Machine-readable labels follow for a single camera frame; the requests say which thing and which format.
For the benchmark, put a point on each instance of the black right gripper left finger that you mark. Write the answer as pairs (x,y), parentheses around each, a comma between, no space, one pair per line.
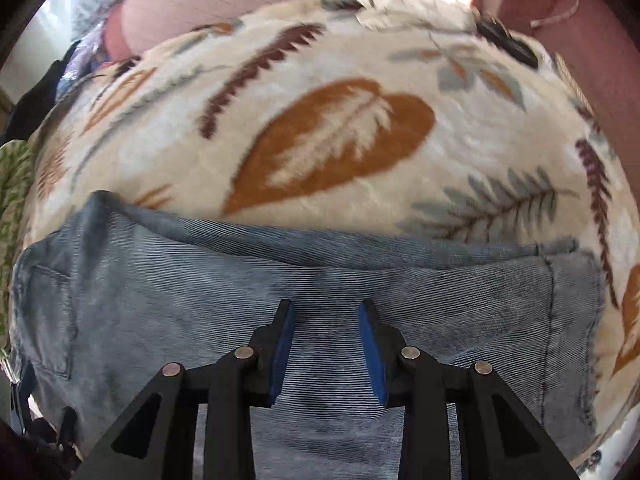
(154,437)

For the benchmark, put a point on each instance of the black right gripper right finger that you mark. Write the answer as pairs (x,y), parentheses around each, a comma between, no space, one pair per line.
(499,438)

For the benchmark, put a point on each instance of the blue grey denim pants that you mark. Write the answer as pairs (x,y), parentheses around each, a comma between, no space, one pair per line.
(101,304)

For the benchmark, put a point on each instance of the black clothing pile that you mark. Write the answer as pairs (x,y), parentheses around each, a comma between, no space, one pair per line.
(29,112)

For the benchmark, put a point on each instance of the green white patterned quilt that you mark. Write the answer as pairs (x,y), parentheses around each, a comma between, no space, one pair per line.
(17,172)

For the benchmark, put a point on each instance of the cream leaf pattern fleece blanket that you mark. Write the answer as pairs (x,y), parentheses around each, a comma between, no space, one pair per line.
(297,117)

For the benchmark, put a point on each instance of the brown cushion with lace trim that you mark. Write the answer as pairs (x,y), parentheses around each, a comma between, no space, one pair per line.
(577,97)

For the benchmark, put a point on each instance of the purple plastic bag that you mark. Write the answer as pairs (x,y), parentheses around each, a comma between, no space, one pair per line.
(88,56)

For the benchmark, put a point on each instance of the black rhinestone slipper right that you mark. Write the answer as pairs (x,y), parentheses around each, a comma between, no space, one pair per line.
(521,51)

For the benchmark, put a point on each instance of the black rhinestone slipper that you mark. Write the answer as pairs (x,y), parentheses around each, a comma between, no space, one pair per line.
(493,31)
(521,51)

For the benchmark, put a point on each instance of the red upholstered headboard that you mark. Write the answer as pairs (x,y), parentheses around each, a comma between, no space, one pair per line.
(601,54)

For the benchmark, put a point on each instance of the black rhinestone slipper left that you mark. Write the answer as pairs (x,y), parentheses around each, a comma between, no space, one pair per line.
(493,31)

